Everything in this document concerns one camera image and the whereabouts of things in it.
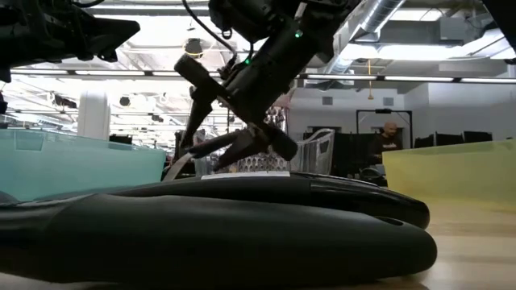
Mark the black background monitor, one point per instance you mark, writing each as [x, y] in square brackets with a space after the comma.
[477, 137]

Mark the person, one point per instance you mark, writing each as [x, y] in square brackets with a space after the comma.
[386, 145]

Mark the silver spiral air duct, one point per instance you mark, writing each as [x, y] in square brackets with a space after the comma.
[379, 16]

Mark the long ceiling light strip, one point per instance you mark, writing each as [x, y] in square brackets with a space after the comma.
[342, 77]

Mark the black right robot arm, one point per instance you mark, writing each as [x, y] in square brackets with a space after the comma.
[250, 16]

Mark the clear plastic bin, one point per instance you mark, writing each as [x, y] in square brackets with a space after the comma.
[318, 153]

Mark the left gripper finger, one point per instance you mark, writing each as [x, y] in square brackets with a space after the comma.
[105, 25]
[113, 42]

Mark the black hanging ceiling lamp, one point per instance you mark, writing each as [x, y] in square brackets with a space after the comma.
[194, 48]

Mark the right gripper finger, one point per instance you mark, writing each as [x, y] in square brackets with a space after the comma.
[197, 113]
[244, 143]

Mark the pink metal box grater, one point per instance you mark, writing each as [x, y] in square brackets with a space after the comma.
[258, 163]

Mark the black metal stand frame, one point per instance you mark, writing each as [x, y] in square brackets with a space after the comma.
[383, 111]

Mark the white building column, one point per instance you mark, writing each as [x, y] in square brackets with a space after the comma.
[93, 117]

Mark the yellow translucent plastic bin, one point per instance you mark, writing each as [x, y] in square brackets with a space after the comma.
[443, 173]

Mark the teal translucent plastic bin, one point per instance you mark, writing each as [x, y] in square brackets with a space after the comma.
[80, 165]

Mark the large black ladle white label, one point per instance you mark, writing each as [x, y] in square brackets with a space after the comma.
[201, 241]

